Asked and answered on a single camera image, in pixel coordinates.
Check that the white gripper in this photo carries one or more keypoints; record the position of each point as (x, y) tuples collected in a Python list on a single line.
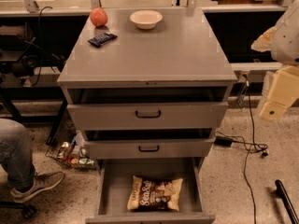
[(286, 42)]

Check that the brown sea salt chip bag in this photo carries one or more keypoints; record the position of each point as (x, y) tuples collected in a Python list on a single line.
[(154, 194)]

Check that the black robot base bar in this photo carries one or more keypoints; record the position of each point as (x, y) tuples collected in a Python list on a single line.
[(283, 195)]

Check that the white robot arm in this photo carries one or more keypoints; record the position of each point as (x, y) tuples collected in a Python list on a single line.
[(282, 40)]

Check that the grey drawer cabinet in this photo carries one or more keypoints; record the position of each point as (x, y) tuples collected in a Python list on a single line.
[(180, 51)]

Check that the top grey drawer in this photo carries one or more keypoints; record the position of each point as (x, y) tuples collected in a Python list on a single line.
[(146, 108)]

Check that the grey drawer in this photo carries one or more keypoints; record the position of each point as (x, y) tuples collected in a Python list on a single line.
[(142, 144), (146, 108), (115, 187)]

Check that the middle grey drawer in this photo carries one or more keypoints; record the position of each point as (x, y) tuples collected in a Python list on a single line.
[(142, 144)]

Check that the bottom grey drawer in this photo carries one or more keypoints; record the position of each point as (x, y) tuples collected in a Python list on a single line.
[(115, 187)]

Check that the black power adapter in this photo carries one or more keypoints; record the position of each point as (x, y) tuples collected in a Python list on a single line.
[(223, 141)]

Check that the white bowl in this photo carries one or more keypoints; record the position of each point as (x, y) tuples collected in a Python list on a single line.
[(146, 19)]

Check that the dark blue snack bar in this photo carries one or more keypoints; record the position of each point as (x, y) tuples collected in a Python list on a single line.
[(102, 39)]

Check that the red apple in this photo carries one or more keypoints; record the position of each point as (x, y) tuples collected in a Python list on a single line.
[(98, 17)]

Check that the dark machine on left shelf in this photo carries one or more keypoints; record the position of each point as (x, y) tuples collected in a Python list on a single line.
[(21, 55)]

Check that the grey sneaker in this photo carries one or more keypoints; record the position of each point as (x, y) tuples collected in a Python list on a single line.
[(41, 183)]

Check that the person leg in jeans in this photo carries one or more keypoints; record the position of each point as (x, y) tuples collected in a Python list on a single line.
[(16, 154)]

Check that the black office chair base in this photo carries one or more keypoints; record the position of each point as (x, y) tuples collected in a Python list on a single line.
[(27, 211)]

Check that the wire basket of snacks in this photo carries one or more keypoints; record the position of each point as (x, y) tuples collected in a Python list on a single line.
[(69, 152)]

